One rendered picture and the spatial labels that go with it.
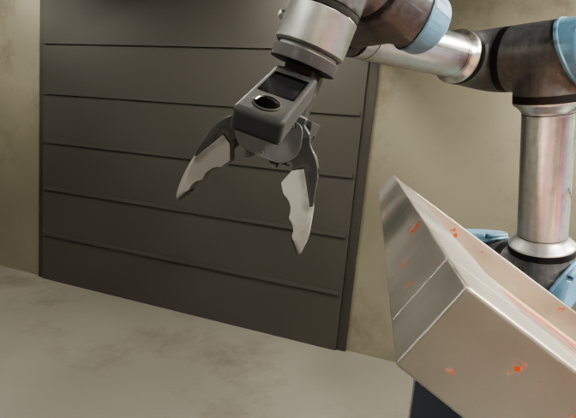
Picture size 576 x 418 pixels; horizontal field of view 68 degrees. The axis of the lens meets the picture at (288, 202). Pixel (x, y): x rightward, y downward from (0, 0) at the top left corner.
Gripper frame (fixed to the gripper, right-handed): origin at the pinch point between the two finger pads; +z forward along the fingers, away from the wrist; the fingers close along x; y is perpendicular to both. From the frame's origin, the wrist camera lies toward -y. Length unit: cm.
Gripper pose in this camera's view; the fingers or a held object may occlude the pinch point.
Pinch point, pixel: (234, 229)
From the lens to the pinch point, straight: 47.0
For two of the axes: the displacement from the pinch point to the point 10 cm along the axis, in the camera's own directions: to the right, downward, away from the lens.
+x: -9.1, -4.0, 1.3
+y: 2.0, -1.3, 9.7
